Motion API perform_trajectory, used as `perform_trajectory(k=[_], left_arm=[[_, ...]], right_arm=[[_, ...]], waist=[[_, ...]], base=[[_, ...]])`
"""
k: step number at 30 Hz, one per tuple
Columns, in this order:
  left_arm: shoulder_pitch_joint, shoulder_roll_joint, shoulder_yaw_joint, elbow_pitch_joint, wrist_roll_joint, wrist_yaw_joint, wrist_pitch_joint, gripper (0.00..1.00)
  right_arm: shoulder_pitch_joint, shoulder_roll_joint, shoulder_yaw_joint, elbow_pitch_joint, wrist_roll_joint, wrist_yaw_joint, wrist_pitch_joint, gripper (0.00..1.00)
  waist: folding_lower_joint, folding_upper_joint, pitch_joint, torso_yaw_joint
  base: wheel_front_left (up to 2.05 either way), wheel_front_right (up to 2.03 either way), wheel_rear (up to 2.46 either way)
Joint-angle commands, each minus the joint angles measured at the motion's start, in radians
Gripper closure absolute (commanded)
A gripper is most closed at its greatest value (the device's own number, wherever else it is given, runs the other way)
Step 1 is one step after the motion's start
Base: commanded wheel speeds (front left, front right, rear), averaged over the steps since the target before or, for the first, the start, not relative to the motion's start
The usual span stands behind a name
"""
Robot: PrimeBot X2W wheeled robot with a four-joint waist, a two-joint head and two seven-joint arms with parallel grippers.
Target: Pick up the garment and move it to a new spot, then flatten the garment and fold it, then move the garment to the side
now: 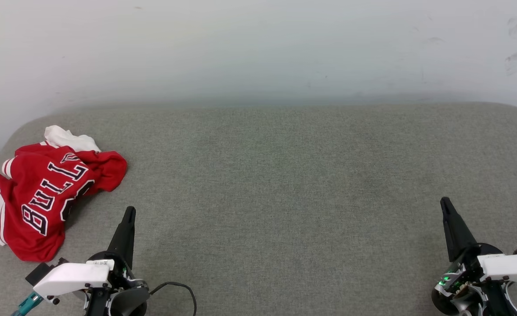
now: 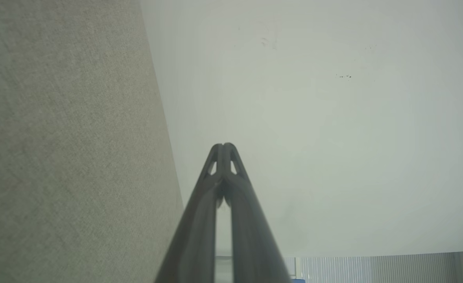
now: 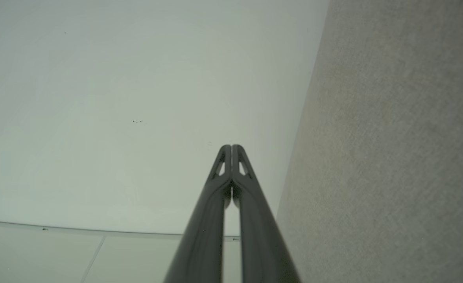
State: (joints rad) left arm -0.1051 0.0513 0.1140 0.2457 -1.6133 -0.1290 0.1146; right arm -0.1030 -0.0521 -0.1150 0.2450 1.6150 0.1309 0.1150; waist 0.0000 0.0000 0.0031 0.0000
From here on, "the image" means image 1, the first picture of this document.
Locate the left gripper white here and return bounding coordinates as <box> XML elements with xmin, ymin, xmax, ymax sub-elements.
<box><xmin>33</xmin><ymin>206</ymin><xmax>150</xmax><ymax>316</ymax></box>

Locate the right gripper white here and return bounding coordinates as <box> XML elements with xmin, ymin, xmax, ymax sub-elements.
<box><xmin>431</xmin><ymin>196</ymin><xmax>517</xmax><ymax>316</ymax></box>

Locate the red and white basketball jersey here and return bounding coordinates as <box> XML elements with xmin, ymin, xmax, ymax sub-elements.
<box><xmin>0</xmin><ymin>125</ymin><xmax>128</xmax><ymax>262</ymax></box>

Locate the thin black cable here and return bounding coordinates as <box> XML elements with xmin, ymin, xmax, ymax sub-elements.
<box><xmin>148</xmin><ymin>282</ymin><xmax>197</xmax><ymax>316</ymax></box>

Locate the teal cable connector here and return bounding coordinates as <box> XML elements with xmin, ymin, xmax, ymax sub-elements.
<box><xmin>11</xmin><ymin>292</ymin><xmax>43</xmax><ymax>316</ymax></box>

